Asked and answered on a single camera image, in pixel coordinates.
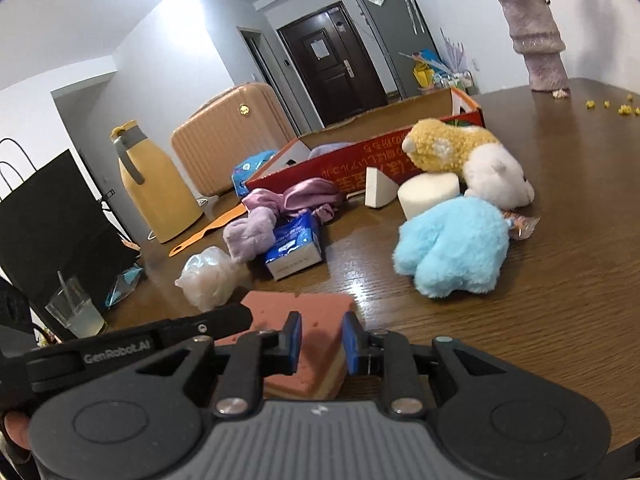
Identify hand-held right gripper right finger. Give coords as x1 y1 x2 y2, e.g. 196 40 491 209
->
341 311 508 418

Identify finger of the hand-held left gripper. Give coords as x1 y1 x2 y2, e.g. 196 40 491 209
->
24 303 254 392

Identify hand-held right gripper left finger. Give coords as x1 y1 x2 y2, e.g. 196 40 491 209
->
132 311 304 418

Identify pink sponge block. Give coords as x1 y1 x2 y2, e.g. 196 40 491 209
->
215 290 357 401

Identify lilac fluffy cloth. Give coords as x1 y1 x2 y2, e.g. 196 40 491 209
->
222 207 279 264

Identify light blue plush toy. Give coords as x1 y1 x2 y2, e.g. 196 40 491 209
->
392 196 511 300

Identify purple satin cloth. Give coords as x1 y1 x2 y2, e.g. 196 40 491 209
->
241 178 346 224

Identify red cardboard box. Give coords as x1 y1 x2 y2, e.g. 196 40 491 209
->
244 86 486 199

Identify yellow and white plush toy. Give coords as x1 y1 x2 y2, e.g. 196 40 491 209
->
401 118 536 209

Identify person's left hand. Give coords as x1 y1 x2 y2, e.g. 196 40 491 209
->
0 407 32 463

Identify glass cup with straw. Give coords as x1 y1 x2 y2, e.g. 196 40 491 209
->
45 271 107 339

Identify light blue plastic wrapper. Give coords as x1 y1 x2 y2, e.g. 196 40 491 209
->
103 266 145 309

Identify blue tissue pack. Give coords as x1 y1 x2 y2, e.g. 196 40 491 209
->
263 210 323 281

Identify black paper bag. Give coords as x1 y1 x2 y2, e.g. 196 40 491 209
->
0 137 142 327

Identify white mesh bath puff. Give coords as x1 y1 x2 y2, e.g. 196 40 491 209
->
175 246 241 312

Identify orange shoehorn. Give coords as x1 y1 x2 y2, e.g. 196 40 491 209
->
168 203 249 258

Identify white triangular sponge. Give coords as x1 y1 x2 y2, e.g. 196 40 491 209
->
364 166 401 210

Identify yellow thermos jug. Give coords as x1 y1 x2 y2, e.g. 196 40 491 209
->
110 120 205 245

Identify white round sponge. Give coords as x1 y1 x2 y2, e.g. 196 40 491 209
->
397 172 461 221

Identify blue wipes packet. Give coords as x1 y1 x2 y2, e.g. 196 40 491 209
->
231 150 279 199

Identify clear snack wrapper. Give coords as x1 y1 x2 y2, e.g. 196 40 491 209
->
502 210 542 243

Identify peach suitcase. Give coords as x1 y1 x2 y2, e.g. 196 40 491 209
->
171 83 301 199

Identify dark brown door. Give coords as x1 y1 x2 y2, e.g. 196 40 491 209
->
277 1 389 129

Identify trolley with bottles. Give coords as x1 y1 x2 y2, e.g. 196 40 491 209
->
434 70 474 95

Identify grey refrigerator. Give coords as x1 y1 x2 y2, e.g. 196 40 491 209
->
352 0 442 102

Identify white umbrella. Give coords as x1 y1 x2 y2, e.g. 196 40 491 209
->
394 0 427 37

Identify pink ceramic vase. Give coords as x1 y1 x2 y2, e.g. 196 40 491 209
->
499 0 571 93

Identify scattered yellow flower bits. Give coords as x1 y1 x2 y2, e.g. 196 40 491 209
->
585 94 640 117

